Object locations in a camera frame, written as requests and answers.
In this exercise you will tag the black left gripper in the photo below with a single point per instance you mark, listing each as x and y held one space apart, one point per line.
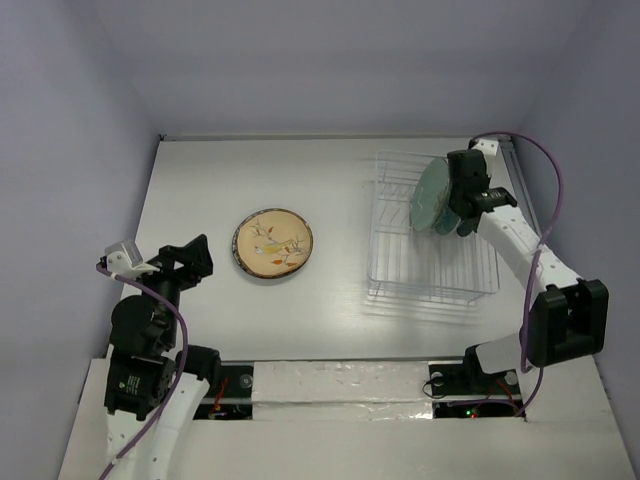
196 259

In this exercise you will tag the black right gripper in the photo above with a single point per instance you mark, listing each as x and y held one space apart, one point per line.
461 178

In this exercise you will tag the light green plate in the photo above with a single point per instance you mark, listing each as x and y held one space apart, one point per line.
430 195

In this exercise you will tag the beige bird plate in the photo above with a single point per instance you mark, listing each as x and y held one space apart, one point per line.
272 243

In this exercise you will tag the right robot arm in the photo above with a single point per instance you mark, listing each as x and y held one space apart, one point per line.
564 315

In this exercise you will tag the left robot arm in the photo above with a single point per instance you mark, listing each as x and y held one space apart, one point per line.
156 379

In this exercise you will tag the dark teal plate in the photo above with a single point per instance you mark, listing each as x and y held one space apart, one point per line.
449 222

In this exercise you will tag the white foam block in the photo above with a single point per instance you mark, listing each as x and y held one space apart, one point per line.
340 391

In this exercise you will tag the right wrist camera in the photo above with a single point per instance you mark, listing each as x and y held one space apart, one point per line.
489 147

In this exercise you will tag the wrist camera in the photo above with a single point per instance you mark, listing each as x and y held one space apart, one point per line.
124 259
489 147

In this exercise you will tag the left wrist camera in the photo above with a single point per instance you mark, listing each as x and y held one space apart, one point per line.
124 259

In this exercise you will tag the white wire dish rack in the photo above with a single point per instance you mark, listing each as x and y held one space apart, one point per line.
421 266

